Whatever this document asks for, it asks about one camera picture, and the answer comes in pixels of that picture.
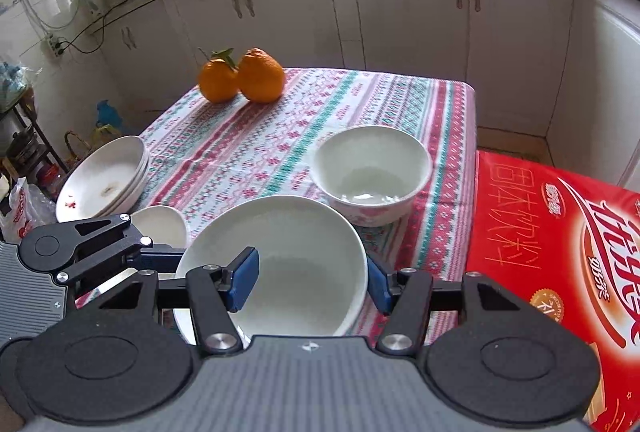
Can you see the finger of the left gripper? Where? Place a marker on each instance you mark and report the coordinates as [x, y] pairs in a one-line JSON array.
[[50, 248], [112, 263]]

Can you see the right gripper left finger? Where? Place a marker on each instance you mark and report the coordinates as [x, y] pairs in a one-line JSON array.
[[214, 293]]

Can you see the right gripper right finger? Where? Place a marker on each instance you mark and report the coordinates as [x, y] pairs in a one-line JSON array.
[[404, 297]]

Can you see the white floral bowl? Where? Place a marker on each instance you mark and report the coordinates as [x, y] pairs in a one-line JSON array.
[[164, 225], [371, 174]]

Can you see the white plate with stain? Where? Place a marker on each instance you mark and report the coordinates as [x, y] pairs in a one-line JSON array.
[[97, 182]]

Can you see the white kitchen cabinets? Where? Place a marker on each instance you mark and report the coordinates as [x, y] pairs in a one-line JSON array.
[[563, 70]]

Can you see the red white plastic bag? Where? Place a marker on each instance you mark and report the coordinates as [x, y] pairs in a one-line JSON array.
[[29, 208]]

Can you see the blue jug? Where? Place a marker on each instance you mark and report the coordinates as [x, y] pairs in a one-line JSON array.
[[108, 116]]

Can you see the red drink carton box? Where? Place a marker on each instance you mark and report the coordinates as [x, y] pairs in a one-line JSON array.
[[568, 245]]

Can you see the orange with leaf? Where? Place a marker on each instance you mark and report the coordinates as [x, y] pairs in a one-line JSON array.
[[217, 78]]

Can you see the bumpy orange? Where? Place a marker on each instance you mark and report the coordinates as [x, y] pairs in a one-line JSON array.
[[261, 79]]

